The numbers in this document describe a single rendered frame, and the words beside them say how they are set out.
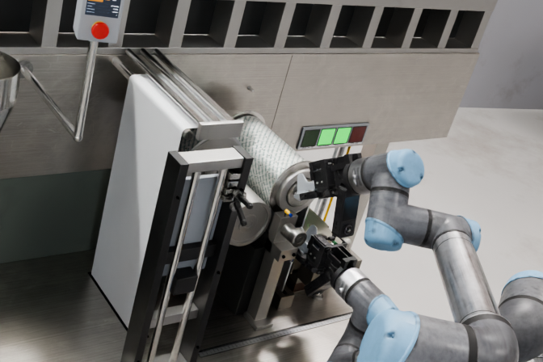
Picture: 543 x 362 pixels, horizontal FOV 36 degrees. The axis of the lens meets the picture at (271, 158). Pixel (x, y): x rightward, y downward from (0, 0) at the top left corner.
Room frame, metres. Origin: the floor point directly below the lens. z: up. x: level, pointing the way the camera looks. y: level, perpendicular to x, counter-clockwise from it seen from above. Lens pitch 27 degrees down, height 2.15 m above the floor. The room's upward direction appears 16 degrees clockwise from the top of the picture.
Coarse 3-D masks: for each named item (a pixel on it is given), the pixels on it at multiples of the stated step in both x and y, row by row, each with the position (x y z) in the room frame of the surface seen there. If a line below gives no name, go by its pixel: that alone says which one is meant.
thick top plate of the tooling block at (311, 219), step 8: (312, 216) 1.97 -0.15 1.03; (304, 224) 1.91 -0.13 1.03; (312, 224) 1.93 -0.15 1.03; (320, 224) 1.94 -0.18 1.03; (320, 232) 1.90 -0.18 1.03; (328, 232) 1.91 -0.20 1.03; (336, 240) 1.88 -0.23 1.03; (296, 272) 1.76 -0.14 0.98; (304, 272) 1.74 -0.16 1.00; (312, 272) 1.72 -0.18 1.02; (304, 280) 1.73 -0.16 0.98; (312, 280) 1.72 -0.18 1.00
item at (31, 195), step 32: (0, 192) 1.55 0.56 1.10; (32, 192) 1.60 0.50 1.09; (64, 192) 1.65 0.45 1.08; (96, 192) 1.70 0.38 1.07; (0, 224) 1.55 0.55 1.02; (32, 224) 1.60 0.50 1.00; (64, 224) 1.66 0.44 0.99; (96, 224) 1.72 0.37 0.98; (0, 256) 1.56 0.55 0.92; (32, 256) 1.61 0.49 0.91
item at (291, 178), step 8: (304, 168) 1.68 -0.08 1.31; (288, 176) 1.65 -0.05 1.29; (296, 176) 1.65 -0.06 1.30; (280, 184) 1.64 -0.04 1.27; (288, 184) 1.64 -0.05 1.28; (280, 192) 1.63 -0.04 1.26; (280, 200) 1.64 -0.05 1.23; (312, 200) 1.70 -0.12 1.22; (288, 208) 1.66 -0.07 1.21; (296, 208) 1.67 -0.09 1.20
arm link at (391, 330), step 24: (384, 312) 1.03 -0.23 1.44; (408, 312) 1.04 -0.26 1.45; (384, 336) 0.98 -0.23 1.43; (408, 336) 0.98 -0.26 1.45; (432, 336) 0.99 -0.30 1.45; (456, 336) 1.01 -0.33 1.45; (360, 360) 1.01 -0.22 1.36; (384, 360) 0.95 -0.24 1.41; (408, 360) 0.96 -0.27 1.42; (432, 360) 0.97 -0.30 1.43; (456, 360) 0.97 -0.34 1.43
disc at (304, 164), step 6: (300, 162) 1.67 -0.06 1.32; (306, 162) 1.68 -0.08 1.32; (288, 168) 1.65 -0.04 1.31; (294, 168) 1.66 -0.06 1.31; (300, 168) 1.68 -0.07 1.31; (282, 174) 1.64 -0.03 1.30; (288, 174) 1.66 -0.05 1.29; (276, 180) 1.64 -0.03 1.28; (282, 180) 1.65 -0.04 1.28; (276, 186) 1.64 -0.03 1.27; (270, 192) 1.63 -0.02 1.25; (276, 192) 1.64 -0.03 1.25; (270, 198) 1.64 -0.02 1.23; (270, 204) 1.64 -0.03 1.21; (276, 204) 1.65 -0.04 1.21; (276, 210) 1.65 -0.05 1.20; (282, 210) 1.67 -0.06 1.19
